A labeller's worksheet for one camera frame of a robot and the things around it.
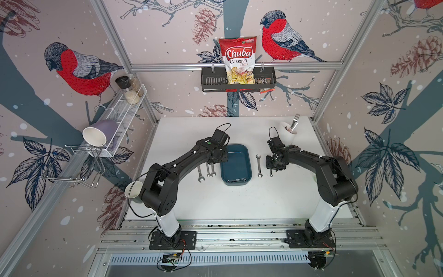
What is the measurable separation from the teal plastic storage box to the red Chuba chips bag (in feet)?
1.29

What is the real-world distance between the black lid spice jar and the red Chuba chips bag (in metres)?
0.48

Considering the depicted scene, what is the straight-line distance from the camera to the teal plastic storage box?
919 millimetres

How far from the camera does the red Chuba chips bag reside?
81 cm

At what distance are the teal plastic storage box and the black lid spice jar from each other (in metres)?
0.57

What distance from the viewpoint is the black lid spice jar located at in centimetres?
80
